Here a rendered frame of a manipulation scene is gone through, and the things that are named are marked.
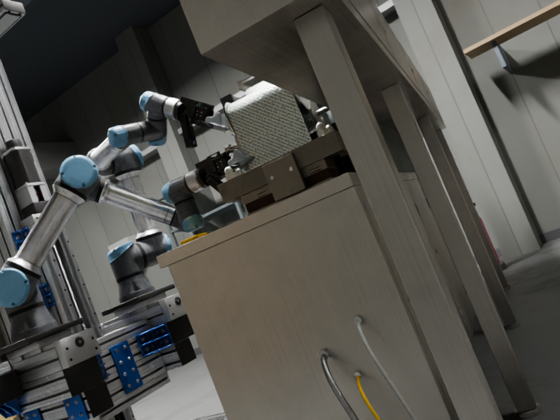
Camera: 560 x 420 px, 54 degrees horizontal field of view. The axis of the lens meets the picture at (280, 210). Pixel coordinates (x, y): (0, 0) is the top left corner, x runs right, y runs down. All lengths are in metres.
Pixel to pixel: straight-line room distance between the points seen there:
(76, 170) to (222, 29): 1.04
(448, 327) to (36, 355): 1.39
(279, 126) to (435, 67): 3.42
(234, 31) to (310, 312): 0.86
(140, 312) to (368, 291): 1.10
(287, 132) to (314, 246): 0.45
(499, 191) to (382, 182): 4.09
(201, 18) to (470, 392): 0.79
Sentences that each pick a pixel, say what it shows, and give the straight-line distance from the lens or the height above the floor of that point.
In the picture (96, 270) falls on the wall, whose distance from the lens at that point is 7.95.
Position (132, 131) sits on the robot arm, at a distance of 2.07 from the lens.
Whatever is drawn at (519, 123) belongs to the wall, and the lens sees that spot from 5.27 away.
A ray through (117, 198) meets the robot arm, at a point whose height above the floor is 1.17.
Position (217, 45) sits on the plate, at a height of 1.14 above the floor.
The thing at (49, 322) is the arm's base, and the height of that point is 0.84.
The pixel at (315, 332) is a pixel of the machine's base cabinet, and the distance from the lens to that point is 1.59.
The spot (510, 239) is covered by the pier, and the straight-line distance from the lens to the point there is 5.08.
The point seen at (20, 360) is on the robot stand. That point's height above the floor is 0.76.
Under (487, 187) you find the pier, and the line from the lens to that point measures 5.04.
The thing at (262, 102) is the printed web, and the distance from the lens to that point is 1.87.
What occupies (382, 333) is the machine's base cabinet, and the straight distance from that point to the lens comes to 1.54.
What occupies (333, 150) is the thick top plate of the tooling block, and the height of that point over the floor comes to 0.98.
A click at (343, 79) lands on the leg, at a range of 0.99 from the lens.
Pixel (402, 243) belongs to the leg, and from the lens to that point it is 0.97.
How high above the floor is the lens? 0.76
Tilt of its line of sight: 4 degrees up
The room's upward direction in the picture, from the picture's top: 22 degrees counter-clockwise
